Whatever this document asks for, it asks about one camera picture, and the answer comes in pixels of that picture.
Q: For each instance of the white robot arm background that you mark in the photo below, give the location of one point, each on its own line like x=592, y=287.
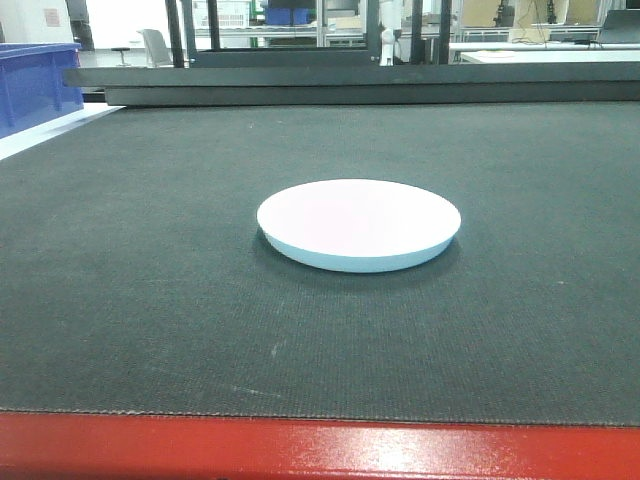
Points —
x=390, y=21

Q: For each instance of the white round plate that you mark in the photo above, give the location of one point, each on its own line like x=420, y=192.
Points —
x=358, y=225

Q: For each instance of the dark grey table mat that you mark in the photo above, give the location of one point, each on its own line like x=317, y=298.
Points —
x=134, y=278

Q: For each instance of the grey office chair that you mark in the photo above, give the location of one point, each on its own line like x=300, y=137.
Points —
x=156, y=50

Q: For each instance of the white background table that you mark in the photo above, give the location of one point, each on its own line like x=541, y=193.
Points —
x=543, y=53

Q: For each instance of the blue plastic crate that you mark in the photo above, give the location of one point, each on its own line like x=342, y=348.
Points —
x=32, y=84

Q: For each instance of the black metal frame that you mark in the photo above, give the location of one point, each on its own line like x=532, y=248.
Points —
x=325, y=76

